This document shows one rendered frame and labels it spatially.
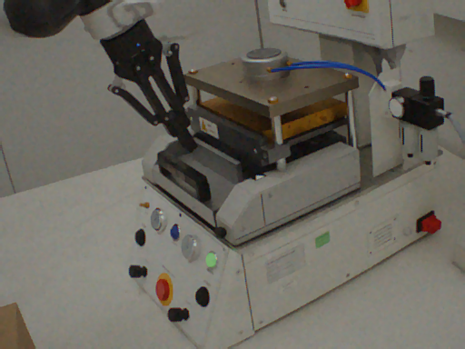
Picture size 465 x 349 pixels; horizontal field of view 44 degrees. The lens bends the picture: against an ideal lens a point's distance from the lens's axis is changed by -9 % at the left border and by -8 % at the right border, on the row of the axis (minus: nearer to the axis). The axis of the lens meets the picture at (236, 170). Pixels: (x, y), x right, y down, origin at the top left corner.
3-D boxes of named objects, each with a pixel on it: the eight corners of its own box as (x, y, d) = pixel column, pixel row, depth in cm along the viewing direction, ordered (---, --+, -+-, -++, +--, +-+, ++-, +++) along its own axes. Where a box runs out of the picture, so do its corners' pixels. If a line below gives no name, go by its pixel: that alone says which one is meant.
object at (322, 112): (277, 97, 119) (272, 51, 115) (353, 125, 101) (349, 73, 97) (201, 124, 111) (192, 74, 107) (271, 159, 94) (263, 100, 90)
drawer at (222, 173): (286, 134, 124) (281, 98, 120) (359, 167, 106) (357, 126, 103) (154, 185, 111) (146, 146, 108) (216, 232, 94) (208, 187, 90)
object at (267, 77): (294, 84, 124) (287, 24, 119) (403, 123, 100) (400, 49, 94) (191, 120, 114) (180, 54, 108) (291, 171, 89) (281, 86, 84)
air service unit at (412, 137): (395, 143, 104) (390, 63, 97) (457, 168, 92) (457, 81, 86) (374, 153, 102) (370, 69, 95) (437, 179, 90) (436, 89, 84)
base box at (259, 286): (332, 179, 143) (327, 110, 136) (450, 237, 114) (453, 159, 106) (125, 269, 120) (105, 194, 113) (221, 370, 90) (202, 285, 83)
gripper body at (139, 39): (133, 10, 91) (160, 56, 96) (89, 41, 88) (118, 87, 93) (153, 14, 85) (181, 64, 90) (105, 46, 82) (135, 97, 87)
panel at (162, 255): (129, 271, 118) (146, 183, 114) (202, 351, 95) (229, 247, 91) (120, 271, 117) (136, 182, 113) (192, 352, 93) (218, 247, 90)
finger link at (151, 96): (141, 62, 88) (133, 67, 88) (173, 120, 94) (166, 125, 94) (131, 58, 91) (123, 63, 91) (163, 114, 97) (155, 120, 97)
